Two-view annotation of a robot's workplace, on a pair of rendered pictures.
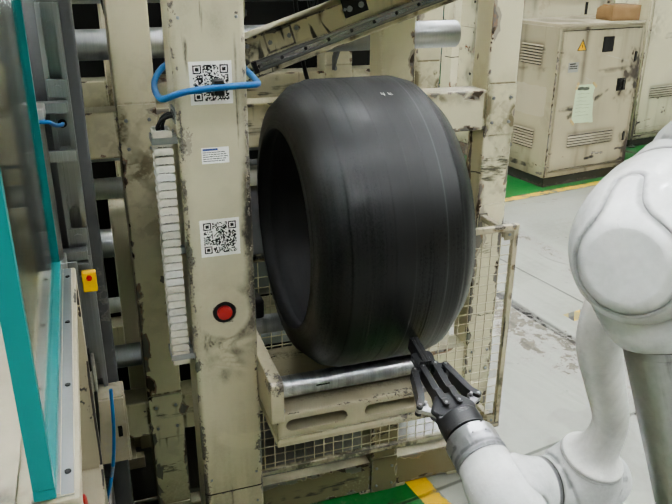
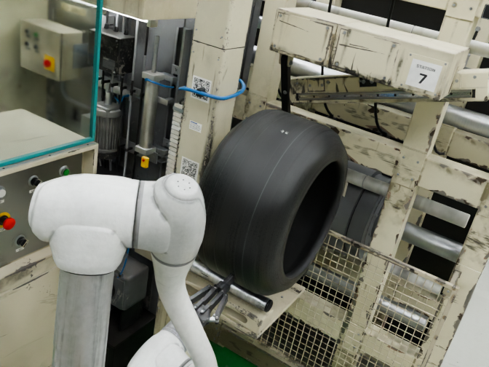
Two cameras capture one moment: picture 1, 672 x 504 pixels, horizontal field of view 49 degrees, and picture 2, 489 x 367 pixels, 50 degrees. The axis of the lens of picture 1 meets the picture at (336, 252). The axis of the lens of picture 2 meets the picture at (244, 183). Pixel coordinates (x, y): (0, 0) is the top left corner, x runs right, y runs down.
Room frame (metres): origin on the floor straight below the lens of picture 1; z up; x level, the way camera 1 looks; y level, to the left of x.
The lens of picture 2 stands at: (0.28, -1.13, 1.99)
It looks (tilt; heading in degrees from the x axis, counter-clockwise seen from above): 25 degrees down; 46
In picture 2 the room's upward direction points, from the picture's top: 11 degrees clockwise
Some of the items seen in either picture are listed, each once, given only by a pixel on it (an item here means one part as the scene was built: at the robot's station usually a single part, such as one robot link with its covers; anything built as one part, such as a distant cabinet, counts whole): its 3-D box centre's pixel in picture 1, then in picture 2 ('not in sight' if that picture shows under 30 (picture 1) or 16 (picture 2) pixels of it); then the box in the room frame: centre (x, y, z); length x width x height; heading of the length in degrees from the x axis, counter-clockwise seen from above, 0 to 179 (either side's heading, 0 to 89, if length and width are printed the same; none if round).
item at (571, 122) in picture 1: (569, 99); not in sight; (6.00, -1.90, 0.62); 0.91 x 0.58 x 1.25; 118
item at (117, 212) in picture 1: (132, 322); not in sight; (2.11, 0.66, 0.61); 0.33 x 0.06 x 0.86; 19
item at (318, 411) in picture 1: (353, 400); (223, 298); (1.33, -0.04, 0.84); 0.36 x 0.09 x 0.06; 109
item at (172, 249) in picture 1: (173, 250); (175, 166); (1.30, 0.31, 1.19); 0.05 x 0.04 x 0.48; 19
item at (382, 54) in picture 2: not in sight; (366, 49); (1.78, -0.02, 1.71); 0.61 x 0.25 x 0.15; 109
